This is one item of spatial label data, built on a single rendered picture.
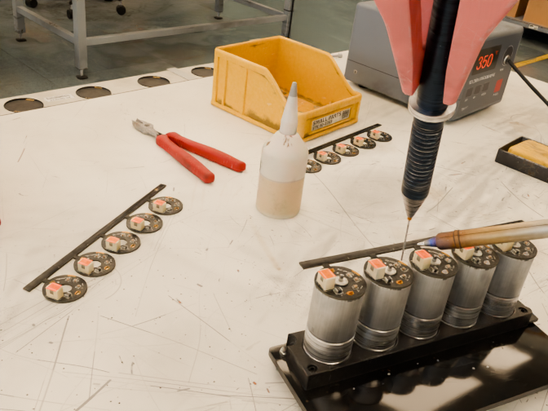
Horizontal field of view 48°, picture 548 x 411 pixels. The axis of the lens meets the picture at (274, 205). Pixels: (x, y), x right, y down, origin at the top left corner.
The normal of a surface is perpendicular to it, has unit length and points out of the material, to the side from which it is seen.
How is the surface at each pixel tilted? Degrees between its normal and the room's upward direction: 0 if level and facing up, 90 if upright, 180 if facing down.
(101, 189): 0
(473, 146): 0
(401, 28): 129
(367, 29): 90
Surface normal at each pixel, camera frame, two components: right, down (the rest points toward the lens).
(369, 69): -0.70, 0.29
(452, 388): 0.11, -0.86
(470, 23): -0.40, 0.86
